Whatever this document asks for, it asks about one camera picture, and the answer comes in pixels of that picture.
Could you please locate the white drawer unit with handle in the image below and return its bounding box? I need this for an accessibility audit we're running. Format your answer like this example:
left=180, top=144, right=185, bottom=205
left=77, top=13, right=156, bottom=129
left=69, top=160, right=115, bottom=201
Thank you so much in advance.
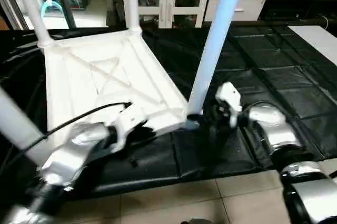
left=204, top=0, right=266, bottom=22

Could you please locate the black work mat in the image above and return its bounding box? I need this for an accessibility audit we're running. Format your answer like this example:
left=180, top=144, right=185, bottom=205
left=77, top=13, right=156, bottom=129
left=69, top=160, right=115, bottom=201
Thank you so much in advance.
left=0, top=22, right=337, bottom=196

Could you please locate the white plastic table leg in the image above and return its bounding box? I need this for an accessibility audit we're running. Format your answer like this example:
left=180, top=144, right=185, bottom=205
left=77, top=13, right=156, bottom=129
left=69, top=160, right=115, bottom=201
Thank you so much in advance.
left=185, top=0, right=248, bottom=129
left=121, top=0, right=143, bottom=34
left=0, top=87, right=53, bottom=168
left=11, top=0, right=54, bottom=47

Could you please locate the white plastic table top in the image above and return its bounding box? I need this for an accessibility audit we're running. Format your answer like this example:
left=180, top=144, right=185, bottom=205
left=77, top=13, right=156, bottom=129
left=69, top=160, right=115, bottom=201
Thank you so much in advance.
left=39, top=27, right=203, bottom=148

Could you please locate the white flat board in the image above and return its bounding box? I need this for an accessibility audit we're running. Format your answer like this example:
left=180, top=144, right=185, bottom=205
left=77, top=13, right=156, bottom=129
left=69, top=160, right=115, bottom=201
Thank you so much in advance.
left=289, top=25, right=337, bottom=67

